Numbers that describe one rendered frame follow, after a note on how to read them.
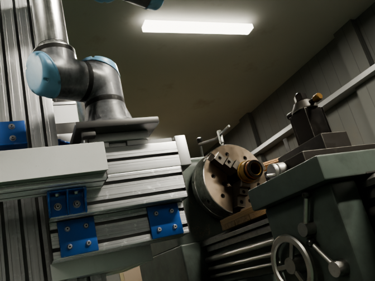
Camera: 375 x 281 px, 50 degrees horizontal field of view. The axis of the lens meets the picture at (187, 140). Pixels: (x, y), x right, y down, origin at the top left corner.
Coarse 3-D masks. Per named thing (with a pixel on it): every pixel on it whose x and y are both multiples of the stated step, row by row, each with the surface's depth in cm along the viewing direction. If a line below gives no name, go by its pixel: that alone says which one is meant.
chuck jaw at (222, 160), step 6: (210, 156) 172; (216, 156) 168; (222, 156) 169; (216, 162) 168; (222, 162) 168; (228, 162) 167; (234, 162) 166; (222, 168) 169; (228, 168) 167; (234, 168) 165; (228, 174) 170
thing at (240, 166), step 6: (246, 162) 162; (252, 162) 160; (258, 162) 162; (240, 168) 163; (246, 168) 159; (252, 168) 166; (258, 168) 163; (240, 174) 163; (246, 174) 160; (252, 174) 158; (258, 174) 160; (246, 180) 162; (252, 180) 161
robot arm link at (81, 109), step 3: (78, 102) 180; (81, 102) 180; (78, 105) 180; (81, 105) 181; (78, 108) 181; (81, 108) 181; (84, 108) 182; (78, 111) 181; (81, 111) 182; (84, 111) 182; (78, 114) 182; (81, 114) 182; (84, 114) 183; (78, 117) 183; (81, 117) 183; (84, 117) 183; (81, 120) 183
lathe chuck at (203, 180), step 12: (228, 144) 178; (228, 156) 175; (240, 156) 178; (252, 156) 180; (204, 168) 168; (216, 168) 170; (204, 180) 166; (216, 180) 168; (264, 180) 178; (204, 192) 167; (216, 192) 166; (228, 192) 168; (204, 204) 171; (216, 204) 165; (228, 204) 166; (228, 216) 170
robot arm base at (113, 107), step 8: (104, 96) 112; (112, 96) 112; (120, 96) 115; (88, 104) 112; (96, 104) 111; (104, 104) 110; (112, 104) 111; (120, 104) 113; (88, 112) 111; (96, 112) 110; (104, 112) 109; (112, 112) 109; (120, 112) 110; (128, 112) 114; (88, 120) 110
